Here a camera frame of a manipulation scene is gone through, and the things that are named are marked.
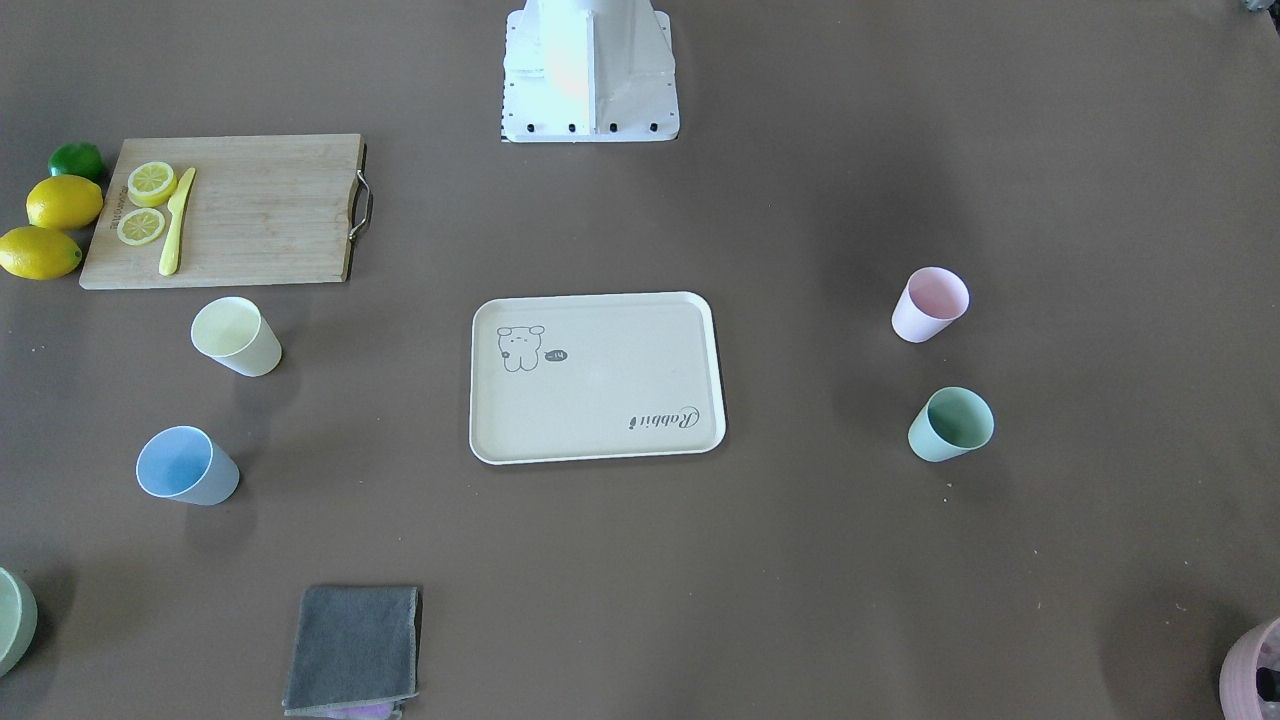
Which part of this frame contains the green plastic cup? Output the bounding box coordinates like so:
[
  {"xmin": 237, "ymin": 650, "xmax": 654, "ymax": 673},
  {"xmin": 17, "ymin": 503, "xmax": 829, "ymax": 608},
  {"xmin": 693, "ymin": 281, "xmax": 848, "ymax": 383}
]
[{"xmin": 908, "ymin": 386, "xmax": 995, "ymax": 462}]

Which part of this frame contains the cream rabbit print tray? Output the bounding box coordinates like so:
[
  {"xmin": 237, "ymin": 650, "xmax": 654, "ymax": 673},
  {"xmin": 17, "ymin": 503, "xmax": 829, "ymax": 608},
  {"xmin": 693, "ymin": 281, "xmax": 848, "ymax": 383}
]
[{"xmin": 468, "ymin": 291, "xmax": 727, "ymax": 465}]

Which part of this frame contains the pink plastic cup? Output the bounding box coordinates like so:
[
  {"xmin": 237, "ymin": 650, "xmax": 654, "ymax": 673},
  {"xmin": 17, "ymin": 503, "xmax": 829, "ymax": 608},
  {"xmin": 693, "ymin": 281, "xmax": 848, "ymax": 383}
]
[{"xmin": 891, "ymin": 266, "xmax": 970, "ymax": 343}]

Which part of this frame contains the pale yellow plastic cup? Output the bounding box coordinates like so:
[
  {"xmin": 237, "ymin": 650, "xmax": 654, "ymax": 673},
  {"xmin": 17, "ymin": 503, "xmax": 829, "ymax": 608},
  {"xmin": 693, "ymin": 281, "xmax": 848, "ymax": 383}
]
[{"xmin": 189, "ymin": 296, "xmax": 283, "ymax": 377}]

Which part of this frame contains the grey folded cloth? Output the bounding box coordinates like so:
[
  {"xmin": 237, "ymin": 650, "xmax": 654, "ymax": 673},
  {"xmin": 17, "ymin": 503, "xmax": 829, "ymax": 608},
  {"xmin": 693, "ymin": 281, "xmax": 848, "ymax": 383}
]
[{"xmin": 282, "ymin": 585, "xmax": 420, "ymax": 719}]

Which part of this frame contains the purple cloth under grey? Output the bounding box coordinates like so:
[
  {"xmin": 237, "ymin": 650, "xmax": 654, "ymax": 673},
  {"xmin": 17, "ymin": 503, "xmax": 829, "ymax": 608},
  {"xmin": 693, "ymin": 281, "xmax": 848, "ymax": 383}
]
[{"xmin": 319, "ymin": 701, "xmax": 403, "ymax": 720}]

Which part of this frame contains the bamboo cutting board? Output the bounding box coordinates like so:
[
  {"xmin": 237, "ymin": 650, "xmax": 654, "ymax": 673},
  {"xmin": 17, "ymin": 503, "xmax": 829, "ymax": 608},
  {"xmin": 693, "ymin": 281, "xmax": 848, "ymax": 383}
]
[{"xmin": 79, "ymin": 135, "xmax": 367, "ymax": 290}]

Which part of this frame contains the blue plastic cup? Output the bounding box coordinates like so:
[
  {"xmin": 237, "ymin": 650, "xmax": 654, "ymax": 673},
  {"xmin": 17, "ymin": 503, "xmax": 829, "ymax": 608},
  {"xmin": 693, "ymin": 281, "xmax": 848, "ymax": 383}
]
[{"xmin": 134, "ymin": 427, "xmax": 241, "ymax": 506}]

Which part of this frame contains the yellow plastic knife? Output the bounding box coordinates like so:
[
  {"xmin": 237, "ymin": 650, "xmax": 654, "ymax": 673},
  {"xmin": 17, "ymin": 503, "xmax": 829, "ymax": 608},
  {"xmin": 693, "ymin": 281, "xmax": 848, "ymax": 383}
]
[{"xmin": 157, "ymin": 167, "xmax": 197, "ymax": 275}]

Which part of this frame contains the lower lemon slice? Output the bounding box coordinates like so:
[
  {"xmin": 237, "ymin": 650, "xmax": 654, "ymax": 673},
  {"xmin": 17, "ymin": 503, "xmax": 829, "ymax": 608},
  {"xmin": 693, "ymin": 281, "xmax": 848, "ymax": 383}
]
[{"xmin": 115, "ymin": 208, "xmax": 166, "ymax": 246}]

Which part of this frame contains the lemon slice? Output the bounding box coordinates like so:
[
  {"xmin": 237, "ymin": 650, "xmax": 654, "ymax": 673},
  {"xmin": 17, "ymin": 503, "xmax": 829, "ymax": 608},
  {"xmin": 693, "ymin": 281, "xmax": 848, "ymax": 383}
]
[
  {"xmin": 115, "ymin": 208, "xmax": 166, "ymax": 246},
  {"xmin": 125, "ymin": 161, "xmax": 179, "ymax": 208}
]

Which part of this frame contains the upper lemon slice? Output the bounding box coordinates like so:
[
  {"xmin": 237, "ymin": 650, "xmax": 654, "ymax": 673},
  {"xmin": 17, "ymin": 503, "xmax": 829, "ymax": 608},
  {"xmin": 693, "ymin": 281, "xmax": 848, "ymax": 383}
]
[{"xmin": 125, "ymin": 161, "xmax": 179, "ymax": 208}]

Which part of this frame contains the green lime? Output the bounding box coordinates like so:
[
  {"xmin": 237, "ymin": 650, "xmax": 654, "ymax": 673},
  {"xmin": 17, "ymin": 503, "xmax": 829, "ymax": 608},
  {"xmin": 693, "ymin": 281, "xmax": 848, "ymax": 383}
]
[{"xmin": 47, "ymin": 142, "xmax": 106, "ymax": 183}]

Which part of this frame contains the whole lemon near lime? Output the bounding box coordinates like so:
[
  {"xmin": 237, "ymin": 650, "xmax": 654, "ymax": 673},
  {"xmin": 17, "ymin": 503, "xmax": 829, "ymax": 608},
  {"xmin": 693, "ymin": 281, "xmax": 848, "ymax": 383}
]
[{"xmin": 26, "ymin": 174, "xmax": 104, "ymax": 231}]

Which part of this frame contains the whole lemon outer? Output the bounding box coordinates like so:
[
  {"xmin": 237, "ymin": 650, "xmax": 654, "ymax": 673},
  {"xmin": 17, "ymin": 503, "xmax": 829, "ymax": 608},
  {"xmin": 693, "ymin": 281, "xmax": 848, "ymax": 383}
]
[{"xmin": 1, "ymin": 225, "xmax": 83, "ymax": 281}]

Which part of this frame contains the light green bowl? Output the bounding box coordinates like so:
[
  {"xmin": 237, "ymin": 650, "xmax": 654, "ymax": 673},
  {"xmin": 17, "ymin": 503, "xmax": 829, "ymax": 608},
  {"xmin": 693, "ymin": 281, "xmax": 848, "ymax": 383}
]
[{"xmin": 0, "ymin": 568, "xmax": 38, "ymax": 676}]

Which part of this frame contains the pink bowl of ice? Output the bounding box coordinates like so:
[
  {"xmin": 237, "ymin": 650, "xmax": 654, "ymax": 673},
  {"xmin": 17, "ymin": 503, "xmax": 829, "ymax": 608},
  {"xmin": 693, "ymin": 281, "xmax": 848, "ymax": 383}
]
[{"xmin": 1219, "ymin": 618, "xmax": 1279, "ymax": 719}]

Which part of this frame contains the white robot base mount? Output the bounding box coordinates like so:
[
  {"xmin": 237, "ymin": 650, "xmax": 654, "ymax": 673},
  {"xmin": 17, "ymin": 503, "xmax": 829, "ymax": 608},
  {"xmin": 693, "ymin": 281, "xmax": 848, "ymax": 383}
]
[{"xmin": 500, "ymin": 1, "xmax": 681, "ymax": 143}]

